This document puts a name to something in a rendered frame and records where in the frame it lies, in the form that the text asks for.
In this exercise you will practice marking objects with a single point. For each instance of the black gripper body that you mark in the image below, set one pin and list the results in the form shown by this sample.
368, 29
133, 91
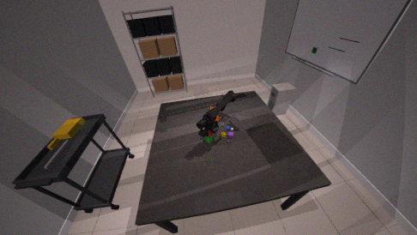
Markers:
205, 131

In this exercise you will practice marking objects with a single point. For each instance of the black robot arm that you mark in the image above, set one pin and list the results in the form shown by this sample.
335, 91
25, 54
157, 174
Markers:
231, 96

